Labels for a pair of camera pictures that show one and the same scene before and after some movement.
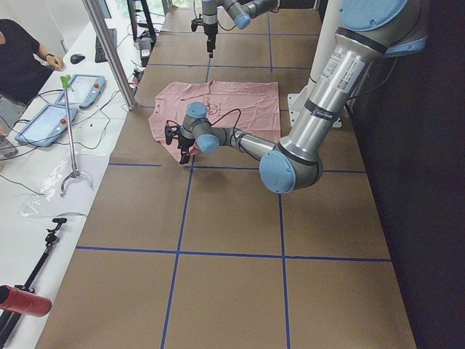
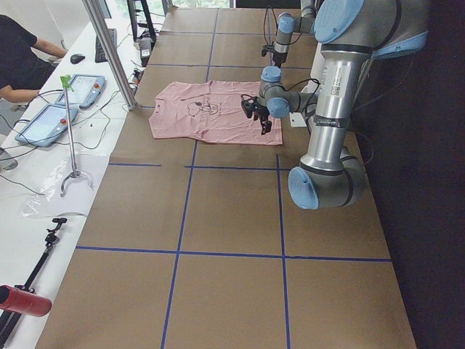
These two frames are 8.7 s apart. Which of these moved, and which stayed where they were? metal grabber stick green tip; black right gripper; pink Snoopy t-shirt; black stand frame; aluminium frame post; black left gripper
Moved: black left gripper; black right gripper
Stayed: aluminium frame post; pink Snoopy t-shirt; metal grabber stick green tip; black stand frame
